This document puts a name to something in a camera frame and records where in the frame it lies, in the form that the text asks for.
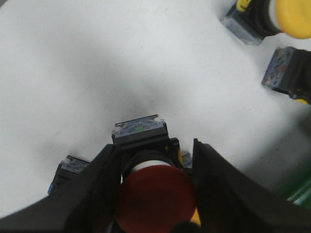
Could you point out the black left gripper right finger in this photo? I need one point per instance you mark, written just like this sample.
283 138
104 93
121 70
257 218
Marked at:
230 202

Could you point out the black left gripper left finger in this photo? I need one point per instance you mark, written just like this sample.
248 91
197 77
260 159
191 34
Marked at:
84 204

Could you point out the push button behind left finger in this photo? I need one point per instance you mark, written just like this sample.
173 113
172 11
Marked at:
67 169

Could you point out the green conveyor belt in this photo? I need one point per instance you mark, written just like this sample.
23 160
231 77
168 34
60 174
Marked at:
295 185

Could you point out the yellow push button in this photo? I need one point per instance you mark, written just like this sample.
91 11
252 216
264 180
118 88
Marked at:
289 72
251 21

